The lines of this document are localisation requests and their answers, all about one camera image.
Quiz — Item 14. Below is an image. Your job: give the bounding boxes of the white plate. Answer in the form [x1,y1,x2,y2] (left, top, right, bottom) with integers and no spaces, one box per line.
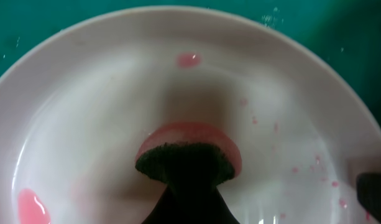
[0,6,381,223]

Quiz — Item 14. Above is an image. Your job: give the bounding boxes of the teal serving tray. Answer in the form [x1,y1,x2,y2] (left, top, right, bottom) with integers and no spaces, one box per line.
[0,0,381,127]

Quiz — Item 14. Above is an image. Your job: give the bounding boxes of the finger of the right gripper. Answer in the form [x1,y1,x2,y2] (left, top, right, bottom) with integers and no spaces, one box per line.
[356,173,381,223]

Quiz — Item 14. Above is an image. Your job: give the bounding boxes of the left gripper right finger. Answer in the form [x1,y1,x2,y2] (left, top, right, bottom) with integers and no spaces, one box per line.
[190,187,239,224]

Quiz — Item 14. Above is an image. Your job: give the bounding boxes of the green and orange sponge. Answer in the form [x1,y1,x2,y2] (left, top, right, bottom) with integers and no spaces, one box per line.
[135,122,242,187]

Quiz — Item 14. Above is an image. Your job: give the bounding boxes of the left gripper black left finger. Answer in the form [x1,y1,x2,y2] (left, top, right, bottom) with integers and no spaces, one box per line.
[142,187,189,224]

